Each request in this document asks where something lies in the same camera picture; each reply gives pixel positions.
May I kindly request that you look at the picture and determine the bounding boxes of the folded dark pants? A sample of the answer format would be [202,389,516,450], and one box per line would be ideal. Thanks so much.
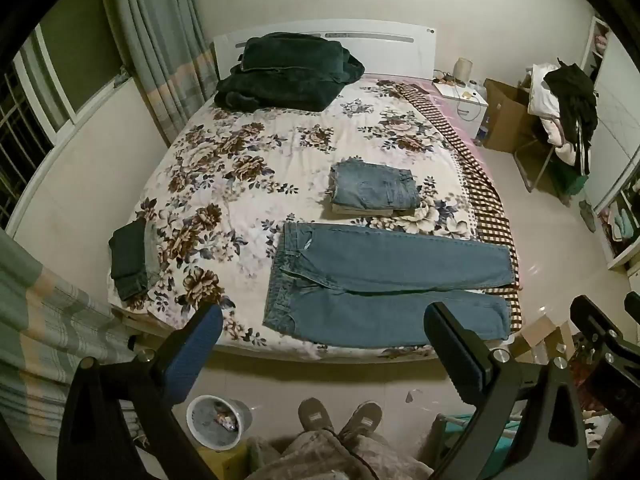
[108,219,151,302]

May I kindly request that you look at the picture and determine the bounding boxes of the pink bed sheet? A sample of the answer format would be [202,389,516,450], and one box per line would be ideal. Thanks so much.
[370,74,486,151]

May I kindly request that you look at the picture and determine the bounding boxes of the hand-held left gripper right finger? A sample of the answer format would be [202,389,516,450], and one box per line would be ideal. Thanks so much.
[423,302,591,480]

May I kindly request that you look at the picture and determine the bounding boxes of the person's left shoe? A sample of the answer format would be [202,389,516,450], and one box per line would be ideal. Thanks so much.
[298,398,335,433]

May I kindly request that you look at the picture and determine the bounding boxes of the person's right shoe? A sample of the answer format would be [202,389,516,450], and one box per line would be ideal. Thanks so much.
[340,401,383,443]

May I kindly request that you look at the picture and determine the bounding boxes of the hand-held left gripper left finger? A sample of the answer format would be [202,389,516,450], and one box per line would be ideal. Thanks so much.
[60,304,224,480]

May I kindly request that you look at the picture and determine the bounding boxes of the blue jeans pants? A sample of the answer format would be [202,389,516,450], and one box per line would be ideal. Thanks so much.
[262,221,513,348]

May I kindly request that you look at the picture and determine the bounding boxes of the black garment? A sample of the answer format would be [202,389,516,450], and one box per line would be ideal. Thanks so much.
[543,60,599,176]

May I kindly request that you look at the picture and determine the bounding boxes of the white clothes pile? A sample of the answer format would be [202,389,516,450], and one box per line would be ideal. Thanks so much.
[527,62,581,166]

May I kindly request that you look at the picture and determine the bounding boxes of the window with metal bars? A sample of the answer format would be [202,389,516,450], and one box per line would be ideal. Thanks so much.
[0,25,128,231]

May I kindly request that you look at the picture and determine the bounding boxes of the dark green blanket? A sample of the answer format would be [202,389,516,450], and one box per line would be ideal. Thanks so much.
[214,32,367,112]

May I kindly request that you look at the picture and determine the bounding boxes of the small cardboard box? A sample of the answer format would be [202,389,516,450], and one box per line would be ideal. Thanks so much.
[510,320,576,366]

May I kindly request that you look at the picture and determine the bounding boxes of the green striped curtain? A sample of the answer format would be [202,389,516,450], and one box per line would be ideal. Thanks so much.
[97,0,218,148]
[0,227,151,441]

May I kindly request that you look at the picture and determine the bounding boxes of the brown checked blanket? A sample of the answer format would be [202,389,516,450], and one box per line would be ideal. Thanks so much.
[390,82,524,333]

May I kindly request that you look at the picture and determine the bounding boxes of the metal folding chair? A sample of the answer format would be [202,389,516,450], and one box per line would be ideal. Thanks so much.
[515,130,586,206]

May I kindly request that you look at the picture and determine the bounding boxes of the white nightstand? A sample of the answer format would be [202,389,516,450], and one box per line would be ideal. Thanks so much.
[432,80,490,123]

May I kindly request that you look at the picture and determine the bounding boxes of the person's legs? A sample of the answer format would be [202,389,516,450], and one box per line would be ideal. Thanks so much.
[245,430,436,480]

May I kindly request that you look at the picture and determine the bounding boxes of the folded grey-blue jeans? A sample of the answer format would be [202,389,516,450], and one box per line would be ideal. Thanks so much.
[143,223,165,286]

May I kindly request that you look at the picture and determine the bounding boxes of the large cardboard box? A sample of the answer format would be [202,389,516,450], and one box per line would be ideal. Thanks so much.
[482,78,538,153]

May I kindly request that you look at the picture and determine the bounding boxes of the folded blue jeans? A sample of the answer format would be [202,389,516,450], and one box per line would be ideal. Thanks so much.
[328,159,422,210]

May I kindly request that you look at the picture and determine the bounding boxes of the white trash bin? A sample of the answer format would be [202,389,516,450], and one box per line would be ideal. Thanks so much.
[186,395,252,448]

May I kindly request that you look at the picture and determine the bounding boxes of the yellow box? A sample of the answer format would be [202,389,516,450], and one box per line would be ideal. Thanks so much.
[200,447,247,480]

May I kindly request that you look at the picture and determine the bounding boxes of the white wardrobe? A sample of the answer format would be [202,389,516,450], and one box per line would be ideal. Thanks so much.
[580,15,640,271]

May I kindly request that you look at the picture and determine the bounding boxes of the person's shoe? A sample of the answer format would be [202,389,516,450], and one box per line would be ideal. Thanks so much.
[298,398,335,433]
[340,401,383,443]

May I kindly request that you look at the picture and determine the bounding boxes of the folded beige pants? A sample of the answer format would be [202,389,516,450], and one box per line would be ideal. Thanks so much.
[330,202,424,219]

